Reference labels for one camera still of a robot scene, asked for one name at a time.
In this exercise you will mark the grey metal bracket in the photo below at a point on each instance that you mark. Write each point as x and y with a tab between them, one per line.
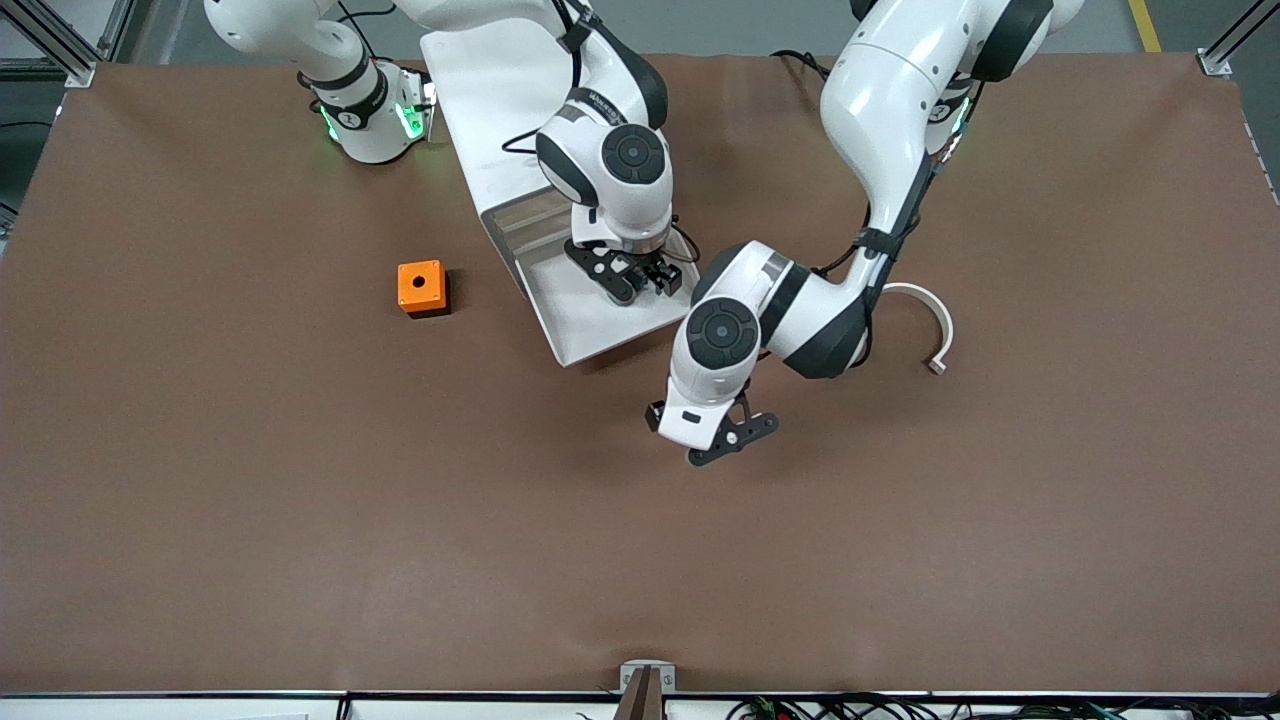
628	675

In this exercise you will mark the brown upright post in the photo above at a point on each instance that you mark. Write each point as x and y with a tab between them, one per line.
645	702

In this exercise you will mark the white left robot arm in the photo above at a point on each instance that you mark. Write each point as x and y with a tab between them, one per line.
880	100

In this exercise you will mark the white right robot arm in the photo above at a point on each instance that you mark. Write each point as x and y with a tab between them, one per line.
620	160

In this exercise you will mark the brown table mat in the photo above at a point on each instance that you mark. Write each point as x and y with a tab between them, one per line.
640	550

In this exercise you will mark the orange button box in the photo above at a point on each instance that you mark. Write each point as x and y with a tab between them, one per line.
420	285

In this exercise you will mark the aluminium frame post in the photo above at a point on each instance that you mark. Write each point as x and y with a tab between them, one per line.
80	72
1215	65

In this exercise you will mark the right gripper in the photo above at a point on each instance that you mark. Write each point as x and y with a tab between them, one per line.
657	271

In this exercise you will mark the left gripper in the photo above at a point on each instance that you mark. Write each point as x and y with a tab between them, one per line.
651	416

